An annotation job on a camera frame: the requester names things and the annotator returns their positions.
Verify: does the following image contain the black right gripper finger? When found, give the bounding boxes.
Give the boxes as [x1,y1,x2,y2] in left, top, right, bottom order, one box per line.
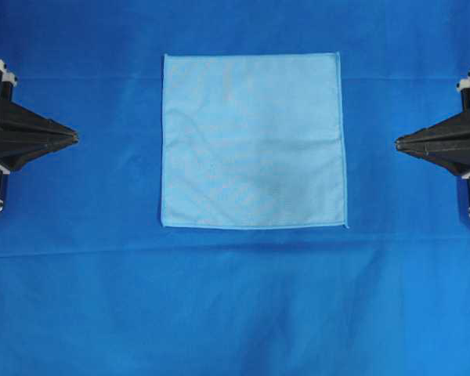
[396,141,470,176]
[396,109,470,144]

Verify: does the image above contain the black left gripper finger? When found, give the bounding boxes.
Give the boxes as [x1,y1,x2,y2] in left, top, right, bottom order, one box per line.
[0,135,78,172]
[0,99,78,138]

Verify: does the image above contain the light blue towel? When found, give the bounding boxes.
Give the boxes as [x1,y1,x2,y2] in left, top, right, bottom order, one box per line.
[161,52,348,230]

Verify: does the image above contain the dark blue table cloth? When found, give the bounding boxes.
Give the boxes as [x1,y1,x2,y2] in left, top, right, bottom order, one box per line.
[0,1,470,375]

